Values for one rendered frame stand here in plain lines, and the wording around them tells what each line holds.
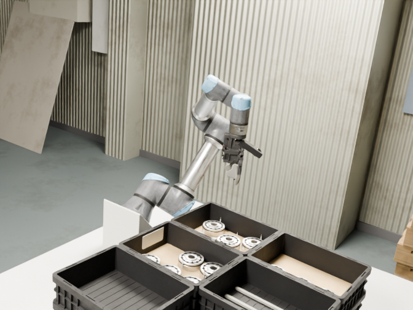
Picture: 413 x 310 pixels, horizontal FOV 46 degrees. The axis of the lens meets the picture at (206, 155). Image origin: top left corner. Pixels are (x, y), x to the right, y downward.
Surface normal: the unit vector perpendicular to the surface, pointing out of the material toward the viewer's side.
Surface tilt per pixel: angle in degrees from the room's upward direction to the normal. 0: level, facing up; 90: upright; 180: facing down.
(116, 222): 90
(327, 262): 90
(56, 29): 72
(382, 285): 0
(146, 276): 90
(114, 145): 90
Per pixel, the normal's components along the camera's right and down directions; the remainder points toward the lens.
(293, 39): -0.56, 0.22
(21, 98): -0.51, -0.09
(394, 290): 0.09, -0.94
